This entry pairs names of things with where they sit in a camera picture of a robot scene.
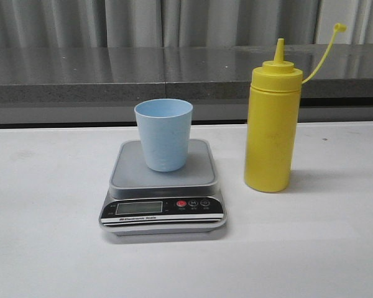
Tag light blue plastic cup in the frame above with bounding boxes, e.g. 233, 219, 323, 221
134, 99, 193, 172

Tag yellow squeeze bottle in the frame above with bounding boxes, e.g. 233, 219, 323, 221
244, 23, 347, 193

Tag silver digital kitchen scale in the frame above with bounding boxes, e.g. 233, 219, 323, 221
99, 139, 228, 236

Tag grey curtain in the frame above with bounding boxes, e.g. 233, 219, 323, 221
0, 1, 373, 48

